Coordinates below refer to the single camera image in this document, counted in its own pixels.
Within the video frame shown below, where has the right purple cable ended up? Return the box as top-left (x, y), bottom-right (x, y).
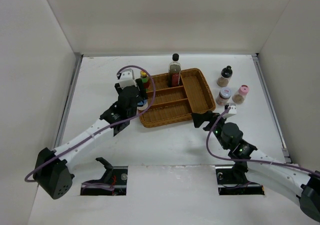
top-left (206, 106), bottom-right (320, 178)

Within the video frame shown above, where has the black cap pepper shaker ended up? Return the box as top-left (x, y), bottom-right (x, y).
top-left (216, 65), bottom-right (233, 87)

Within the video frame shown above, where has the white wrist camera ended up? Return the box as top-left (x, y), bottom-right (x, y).
top-left (117, 68), bottom-right (137, 89)
top-left (223, 102), bottom-right (237, 119)

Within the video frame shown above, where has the silver lid blue jar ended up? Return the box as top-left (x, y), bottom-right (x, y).
top-left (137, 99), bottom-right (149, 111)

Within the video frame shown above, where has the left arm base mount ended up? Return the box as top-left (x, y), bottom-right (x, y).
top-left (80, 157), bottom-right (129, 196)

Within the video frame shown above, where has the aluminium table edge rail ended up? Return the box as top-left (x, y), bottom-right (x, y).
top-left (52, 52), bottom-right (84, 149)

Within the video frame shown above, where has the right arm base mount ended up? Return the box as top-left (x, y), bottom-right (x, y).
top-left (215, 162), bottom-right (265, 196)

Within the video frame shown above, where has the red chili sauce bottle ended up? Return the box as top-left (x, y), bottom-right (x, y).
top-left (140, 70), bottom-right (151, 91)

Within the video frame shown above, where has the dark soy sauce bottle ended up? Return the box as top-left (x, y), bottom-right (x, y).
top-left (168, 53), bottom-right (181, 87)

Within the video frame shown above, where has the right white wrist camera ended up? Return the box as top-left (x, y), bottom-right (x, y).
top-left (223, 102), bottom-right (237, 119)

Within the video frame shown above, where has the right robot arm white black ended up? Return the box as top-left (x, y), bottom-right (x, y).
top-left (191, 109), bottom-right (320, 222)

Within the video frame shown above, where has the pink cap spice shaker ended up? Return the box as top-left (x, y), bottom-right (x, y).
top-left (232, 84), bottom-right (250, 105)

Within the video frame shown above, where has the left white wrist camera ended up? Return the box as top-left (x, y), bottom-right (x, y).
top-left (117, 68), bottom-right (137, 89)

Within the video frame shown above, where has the brown wicker divided tray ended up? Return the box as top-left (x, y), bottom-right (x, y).
top-left (139, 68), bottom-right (216, 128)

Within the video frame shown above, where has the red label spice jar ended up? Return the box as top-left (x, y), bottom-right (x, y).
top-left (216, 86), bottom-right (232, 106)

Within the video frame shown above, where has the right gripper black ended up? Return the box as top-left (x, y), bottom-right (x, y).
top-left (191, 110), bottom-right (230, 150)

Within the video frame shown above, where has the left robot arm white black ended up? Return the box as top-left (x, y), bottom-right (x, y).
top-left (30, 78), bottom-right (148, 200)

